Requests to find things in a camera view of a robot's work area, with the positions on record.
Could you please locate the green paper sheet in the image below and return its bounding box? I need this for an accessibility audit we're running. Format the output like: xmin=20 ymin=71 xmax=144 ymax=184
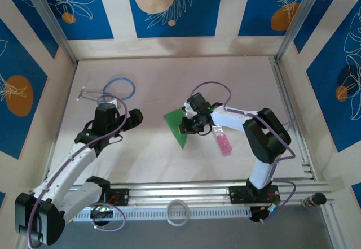
xmin=163 ymin=109 xmax=189 ymax=150

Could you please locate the blue stethoscope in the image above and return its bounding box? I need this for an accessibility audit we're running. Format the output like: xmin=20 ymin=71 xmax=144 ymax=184
xmin=75 ymin=77 xmax=137 ymax=104

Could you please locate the white tape roll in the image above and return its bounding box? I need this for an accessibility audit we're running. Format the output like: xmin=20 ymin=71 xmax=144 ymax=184
xmin=165 ymin=199 xmax=188 ymax=227

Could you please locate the dark capped bottle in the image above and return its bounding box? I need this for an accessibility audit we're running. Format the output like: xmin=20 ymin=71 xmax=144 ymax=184
xmin=301 ymin=192 xmax=327 ymax=209

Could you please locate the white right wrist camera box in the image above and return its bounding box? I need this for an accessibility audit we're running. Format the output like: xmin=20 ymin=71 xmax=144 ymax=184
xmin=182 ymin=101 xmax=196 ymax=117

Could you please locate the aluminium table side rail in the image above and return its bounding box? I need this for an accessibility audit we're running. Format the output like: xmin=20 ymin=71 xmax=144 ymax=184
xmin=41 ymin=62 xmax=78 ymax=187
xmin=269 ymin=56 xmax=318 ymax=181

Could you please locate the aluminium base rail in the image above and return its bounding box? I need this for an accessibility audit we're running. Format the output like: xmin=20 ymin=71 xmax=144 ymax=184
xmin=24 ymin=180 xmax=336 ymax=212

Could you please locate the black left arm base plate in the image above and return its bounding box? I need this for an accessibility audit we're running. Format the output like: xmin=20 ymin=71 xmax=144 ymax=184
xmin=98 ymin=188 xmax=130 ymax=207

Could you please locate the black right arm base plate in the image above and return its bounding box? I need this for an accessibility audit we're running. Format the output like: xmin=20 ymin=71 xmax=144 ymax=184
xmin=228 ymin=185 xmax=280 ymax=204

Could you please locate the grey slotted cable duct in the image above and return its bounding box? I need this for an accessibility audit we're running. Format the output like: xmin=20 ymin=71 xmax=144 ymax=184
xmin=67 ymin=206 xmax=252 ymax=224

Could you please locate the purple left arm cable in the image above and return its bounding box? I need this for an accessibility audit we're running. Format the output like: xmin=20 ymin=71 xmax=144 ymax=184
xmin=27 ymin=95 xmax=130 ymax=248

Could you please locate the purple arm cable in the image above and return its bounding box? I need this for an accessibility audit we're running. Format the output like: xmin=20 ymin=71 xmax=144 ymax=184
xmin=27 ymin=95 xmax=130 ymax=248
xmin=189 ymin=81 xmax=297 ymax=224

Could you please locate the aluminium frame post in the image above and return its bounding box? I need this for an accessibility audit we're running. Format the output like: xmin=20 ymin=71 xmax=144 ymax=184
xmin=21 ymin=0 xmax=77 ymax=65
xmin=276 ymin=0 xmax=324 ymax=61

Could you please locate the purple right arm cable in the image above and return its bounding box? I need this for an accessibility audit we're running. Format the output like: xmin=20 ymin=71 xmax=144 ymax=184
xmin=189 ymin=81 xmax=297 ymax=224

